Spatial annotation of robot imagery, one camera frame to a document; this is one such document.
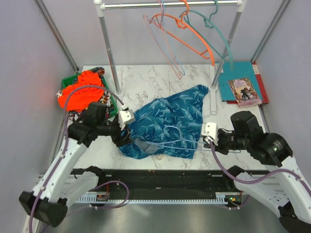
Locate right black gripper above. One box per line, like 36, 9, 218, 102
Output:
204, 128, 249, 154

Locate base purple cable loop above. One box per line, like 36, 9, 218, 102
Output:
88, 181, 129, 209

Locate teal folder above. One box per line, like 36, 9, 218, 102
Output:
218, 62, 262, 101

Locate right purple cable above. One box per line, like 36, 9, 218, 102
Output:
209, 140, 311, 192

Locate green plastic tray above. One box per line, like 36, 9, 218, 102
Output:
57, 67, 118, 118

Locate colourful comic print cloth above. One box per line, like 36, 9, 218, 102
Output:
61, 67, 118, 120

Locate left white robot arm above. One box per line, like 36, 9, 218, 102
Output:
19, 102, 135, 227

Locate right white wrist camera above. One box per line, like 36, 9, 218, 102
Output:
201, 122, 219, 145

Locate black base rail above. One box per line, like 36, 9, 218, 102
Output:
70, 167, 263, 200

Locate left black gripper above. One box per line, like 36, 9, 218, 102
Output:
97, 116, 134, 147

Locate light blue wire hanger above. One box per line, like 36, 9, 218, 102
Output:
148, 2, 185, 76
145, 125, 241, 153

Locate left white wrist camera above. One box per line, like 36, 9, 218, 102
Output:
118, 110, 135, 130

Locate pink wire hanger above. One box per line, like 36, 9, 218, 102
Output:
143, 0, 183, 80

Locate illustrated paperback book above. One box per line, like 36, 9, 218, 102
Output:
227, 78, 262, 108

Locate red folder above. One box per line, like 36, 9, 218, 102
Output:
252, 63, 269, 104

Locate blue leaf print shorts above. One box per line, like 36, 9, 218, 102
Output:
119, 84, 208, 159

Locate orange plastic hanger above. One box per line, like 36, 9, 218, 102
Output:
144, 0, 215, 65

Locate silver clothes rack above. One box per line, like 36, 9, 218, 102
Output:
94, 0, 246, 115

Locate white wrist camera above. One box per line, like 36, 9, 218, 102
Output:
118, 110, 135, 130
201, 122, 219, 145

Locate teal plastic hanger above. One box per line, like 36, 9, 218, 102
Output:
179, 0, 235, 71

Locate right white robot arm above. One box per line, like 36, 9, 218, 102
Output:
201, 111, 311, 233

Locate orange cloth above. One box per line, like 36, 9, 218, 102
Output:
58, 70, 104, 112

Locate light blue cable duct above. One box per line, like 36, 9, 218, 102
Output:
75, 192, 227, 205

